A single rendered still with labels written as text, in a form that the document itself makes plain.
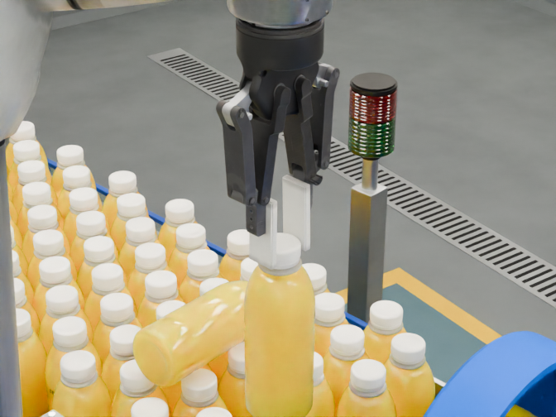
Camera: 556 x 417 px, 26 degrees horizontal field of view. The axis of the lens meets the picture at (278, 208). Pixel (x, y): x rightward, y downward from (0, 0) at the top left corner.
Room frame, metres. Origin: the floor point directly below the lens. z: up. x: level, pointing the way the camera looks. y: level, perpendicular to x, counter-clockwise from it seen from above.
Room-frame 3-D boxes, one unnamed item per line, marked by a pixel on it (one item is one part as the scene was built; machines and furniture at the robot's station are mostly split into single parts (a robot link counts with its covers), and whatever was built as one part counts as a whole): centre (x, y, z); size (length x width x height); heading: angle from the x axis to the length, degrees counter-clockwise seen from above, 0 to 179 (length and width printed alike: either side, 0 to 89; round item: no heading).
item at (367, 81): (1.48, -0.13, 1.18); 0.06 x 0.06 x 0.16
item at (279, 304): (0.97, 0.00, 1.21); 0.07 x 0.07 x 0.19
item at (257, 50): (0.97, 0.00, 1.49); 0.08 x 0.07 x 0.09; 136
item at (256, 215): (0.94, 0.03, 1.36); 0.03 x 0.01 x 0.05; 136
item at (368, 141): (1.48, -0.13, 1.18); 0.06 x 0.06 x 0.05
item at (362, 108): (1.48, -0.13, 1.23); 0.06 x 0.06 x 0.04
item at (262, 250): (0.95, 0.01, 1.34); 0.03 x 0.01 x 0.07; 46
